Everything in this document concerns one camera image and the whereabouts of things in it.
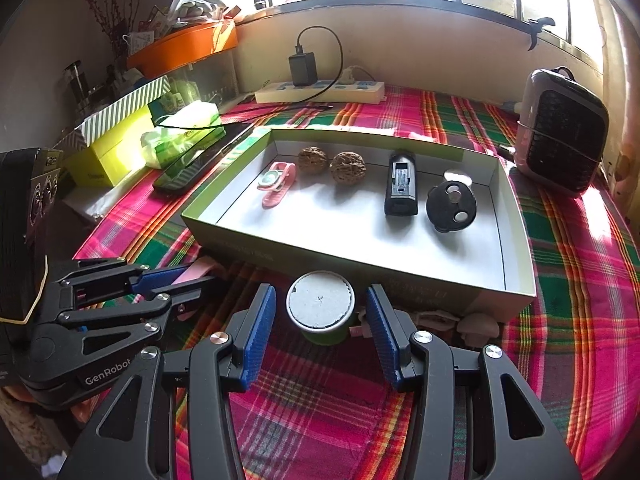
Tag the black window hook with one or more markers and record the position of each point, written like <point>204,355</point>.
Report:
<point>537,30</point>

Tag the white blue tube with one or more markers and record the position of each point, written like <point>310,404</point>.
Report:
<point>512,106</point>

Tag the black round two-button disc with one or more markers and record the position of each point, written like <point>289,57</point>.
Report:
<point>440,210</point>

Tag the black charger block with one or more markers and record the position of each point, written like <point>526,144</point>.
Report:
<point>303,70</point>

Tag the brown walnut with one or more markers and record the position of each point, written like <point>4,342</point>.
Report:
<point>313,160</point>
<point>348,169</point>

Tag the white plastic piece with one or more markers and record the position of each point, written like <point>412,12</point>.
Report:
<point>477,326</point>
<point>432,319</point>

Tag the green printed box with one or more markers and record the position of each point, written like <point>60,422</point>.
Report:
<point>167,104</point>

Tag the white paper sheet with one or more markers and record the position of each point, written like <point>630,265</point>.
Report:
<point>90,202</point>

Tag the yellow box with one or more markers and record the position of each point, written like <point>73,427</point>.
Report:
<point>110,155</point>

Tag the dried flower branches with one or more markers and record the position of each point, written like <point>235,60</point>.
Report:
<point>112,5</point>

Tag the grey cardboard box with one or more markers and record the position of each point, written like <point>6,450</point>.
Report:
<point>350,240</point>

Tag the round white-lid green container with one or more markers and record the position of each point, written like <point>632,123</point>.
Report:
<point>320,300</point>

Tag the metal tumbler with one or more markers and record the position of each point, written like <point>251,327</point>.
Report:
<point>77,85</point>

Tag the small white round cap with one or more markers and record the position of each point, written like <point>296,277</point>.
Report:
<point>457,175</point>

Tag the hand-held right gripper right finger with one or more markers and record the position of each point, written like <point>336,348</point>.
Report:
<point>382,335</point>

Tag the green white tissue pack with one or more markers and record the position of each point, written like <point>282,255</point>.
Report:
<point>165,145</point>

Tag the black rectangular device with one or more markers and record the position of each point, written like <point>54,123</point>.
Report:
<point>400,200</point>

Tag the pink plastic case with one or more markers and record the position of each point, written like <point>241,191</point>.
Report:
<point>197,271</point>

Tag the glass tank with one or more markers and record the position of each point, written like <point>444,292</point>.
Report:
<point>205,77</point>

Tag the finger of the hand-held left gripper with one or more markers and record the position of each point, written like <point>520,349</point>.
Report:
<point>150,305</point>
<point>160,278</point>

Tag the green white striped box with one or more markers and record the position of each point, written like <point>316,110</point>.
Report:
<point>120,110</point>

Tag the white power strip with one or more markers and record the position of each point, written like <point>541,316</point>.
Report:
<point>320,92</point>

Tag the white power plug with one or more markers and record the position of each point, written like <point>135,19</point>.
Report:
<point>352,76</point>

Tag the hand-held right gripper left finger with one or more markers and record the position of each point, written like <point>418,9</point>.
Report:
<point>262,335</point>

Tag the black smartphone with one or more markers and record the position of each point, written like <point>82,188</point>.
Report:
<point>200,160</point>

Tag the orange tray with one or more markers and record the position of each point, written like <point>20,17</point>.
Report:
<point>180,47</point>

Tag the grey black desk heater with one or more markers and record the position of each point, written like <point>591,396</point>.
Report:
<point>560,135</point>

